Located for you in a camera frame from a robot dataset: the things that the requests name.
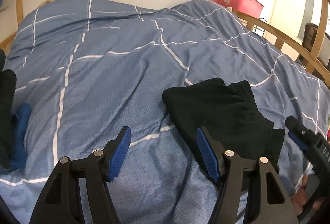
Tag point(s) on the person's right hand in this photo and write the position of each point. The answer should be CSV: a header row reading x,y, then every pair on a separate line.
x,y
299,198

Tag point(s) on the stack of dark folded clothes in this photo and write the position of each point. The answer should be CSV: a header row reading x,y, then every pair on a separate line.
x,y
6,110

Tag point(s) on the blue plaid duvet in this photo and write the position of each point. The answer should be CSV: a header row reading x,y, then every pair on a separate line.
x,y
116,72

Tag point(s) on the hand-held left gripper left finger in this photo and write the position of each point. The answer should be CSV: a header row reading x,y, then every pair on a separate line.
x,y
118,154

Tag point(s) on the blue folded cloth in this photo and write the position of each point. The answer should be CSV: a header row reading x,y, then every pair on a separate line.
x,y
22,123

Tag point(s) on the black office chair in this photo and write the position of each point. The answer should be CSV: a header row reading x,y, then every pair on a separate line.
x,y
312,33

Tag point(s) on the black pants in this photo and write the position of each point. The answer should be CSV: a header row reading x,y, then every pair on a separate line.
x,y
219,105

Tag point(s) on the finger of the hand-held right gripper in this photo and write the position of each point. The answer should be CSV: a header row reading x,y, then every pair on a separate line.
x,y
296,137

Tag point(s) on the red storage bin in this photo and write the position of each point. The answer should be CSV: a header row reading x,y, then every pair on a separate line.
x,y
239,1

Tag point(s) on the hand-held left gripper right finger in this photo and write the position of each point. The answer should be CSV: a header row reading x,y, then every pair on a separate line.
x,y
207,154

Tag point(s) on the beige door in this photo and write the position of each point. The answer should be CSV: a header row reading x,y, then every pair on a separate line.
x,y
288,7

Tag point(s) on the black metal rack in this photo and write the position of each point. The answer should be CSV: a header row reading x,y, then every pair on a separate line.
x,y
260,25

